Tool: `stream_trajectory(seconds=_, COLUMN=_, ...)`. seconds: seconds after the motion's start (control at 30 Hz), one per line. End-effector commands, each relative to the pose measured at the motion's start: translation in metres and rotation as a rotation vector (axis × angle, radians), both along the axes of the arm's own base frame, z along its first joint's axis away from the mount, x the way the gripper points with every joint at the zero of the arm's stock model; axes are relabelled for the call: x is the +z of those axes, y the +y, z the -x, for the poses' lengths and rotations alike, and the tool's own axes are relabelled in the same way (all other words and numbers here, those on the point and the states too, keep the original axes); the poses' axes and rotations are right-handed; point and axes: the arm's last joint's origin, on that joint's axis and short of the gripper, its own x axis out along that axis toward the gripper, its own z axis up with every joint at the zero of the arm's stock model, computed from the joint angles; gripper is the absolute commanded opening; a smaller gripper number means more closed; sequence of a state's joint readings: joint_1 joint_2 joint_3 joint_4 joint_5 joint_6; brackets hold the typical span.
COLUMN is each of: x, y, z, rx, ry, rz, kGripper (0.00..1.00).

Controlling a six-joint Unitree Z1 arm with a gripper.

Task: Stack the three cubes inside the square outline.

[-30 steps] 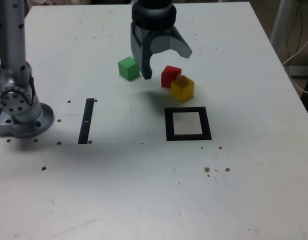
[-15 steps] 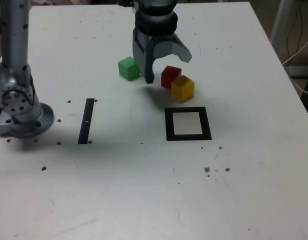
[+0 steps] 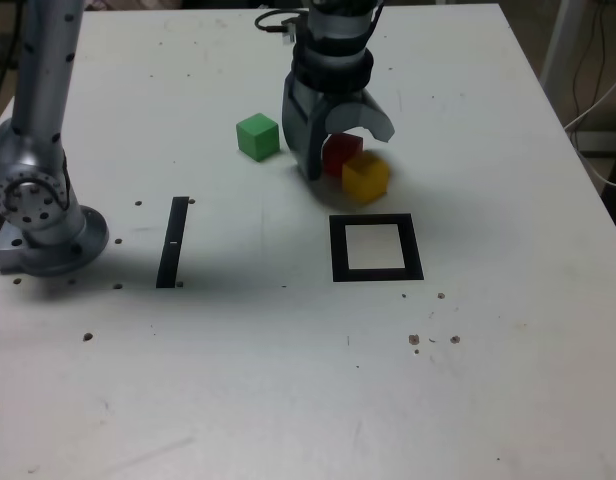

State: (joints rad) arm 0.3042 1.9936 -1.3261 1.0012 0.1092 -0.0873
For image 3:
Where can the black tape square outline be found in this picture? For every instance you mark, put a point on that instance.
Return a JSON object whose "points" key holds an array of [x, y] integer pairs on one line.
{"points": [[338, 250]]}

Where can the green cube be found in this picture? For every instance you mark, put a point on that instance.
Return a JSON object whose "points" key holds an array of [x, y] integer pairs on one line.
{"points": [[258, 140]]}

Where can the black tape strip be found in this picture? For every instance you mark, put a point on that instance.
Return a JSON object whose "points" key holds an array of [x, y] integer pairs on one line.
{"points": [[170, 250]]}

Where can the beige box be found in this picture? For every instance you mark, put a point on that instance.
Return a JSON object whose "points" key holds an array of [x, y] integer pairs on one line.
{"points": [[603, 141]]}

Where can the white metal post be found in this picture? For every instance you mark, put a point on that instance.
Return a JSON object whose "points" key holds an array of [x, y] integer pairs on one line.
{"points": [[563, 30]]}

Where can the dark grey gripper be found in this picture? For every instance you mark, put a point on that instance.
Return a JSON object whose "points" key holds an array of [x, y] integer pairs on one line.
{"points": [[338, 96]]}

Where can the red cube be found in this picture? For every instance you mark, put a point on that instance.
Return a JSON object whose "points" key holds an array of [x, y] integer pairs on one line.
{"points": [[340, 155]]}

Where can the yellow cube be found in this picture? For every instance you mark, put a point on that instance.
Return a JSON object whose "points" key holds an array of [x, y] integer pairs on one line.
{"points": [[365, 177]]}

